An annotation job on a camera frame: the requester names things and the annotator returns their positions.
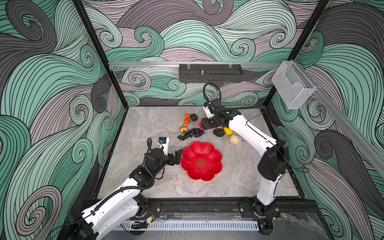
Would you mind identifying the large yellow lemon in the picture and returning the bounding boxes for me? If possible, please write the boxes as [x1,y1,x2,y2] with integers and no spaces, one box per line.
[224,128,234,136]

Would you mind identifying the red flower-shaped fruit bowl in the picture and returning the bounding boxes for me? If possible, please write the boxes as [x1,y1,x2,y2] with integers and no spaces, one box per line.
[181,142,223,182]

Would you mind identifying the red apple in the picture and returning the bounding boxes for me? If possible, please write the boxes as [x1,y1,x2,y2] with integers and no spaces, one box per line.
[199,121,205,130]

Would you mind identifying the dark avocado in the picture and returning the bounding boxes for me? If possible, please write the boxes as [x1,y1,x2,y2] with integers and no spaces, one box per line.
[213,128,225,138]

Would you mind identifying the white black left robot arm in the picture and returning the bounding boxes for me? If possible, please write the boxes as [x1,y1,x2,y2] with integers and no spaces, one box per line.
[58,148,183,240]

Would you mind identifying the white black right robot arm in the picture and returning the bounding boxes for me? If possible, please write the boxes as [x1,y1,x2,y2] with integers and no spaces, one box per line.
[201,107,289,219]

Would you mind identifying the dark brown passion fruit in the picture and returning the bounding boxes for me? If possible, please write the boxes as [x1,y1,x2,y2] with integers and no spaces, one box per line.
[190,114,198,122]

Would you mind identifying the small peach fruit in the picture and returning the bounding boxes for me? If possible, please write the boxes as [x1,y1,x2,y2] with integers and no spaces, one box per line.
[180,126,188,135]

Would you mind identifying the dark purple grape bunch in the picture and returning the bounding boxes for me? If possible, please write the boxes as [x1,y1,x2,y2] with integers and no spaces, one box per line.
[177,128,205,141]

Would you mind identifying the beige garlic bulb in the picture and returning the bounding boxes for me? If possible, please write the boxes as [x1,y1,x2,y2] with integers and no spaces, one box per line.
[230,135,243,146]

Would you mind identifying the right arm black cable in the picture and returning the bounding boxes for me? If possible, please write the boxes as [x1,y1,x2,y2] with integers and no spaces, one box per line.
[202,82,265,110]

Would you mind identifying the black perforated wall tray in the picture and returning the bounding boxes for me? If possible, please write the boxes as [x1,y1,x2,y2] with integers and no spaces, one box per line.
[179,64,244,84]

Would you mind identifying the white slotted cable duct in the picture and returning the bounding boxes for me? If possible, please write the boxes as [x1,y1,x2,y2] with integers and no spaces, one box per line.
[139,220,259,232]

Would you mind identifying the clear plastic wall bin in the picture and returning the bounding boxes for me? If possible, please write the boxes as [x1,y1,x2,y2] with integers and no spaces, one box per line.
[272,61,316,110]

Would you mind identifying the aluminium wall rail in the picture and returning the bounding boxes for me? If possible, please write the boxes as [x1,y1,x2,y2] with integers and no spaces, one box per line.
[108,61,283,69]

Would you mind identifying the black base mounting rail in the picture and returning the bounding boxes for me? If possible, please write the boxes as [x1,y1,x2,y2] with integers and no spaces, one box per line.
[83,197,319,220]

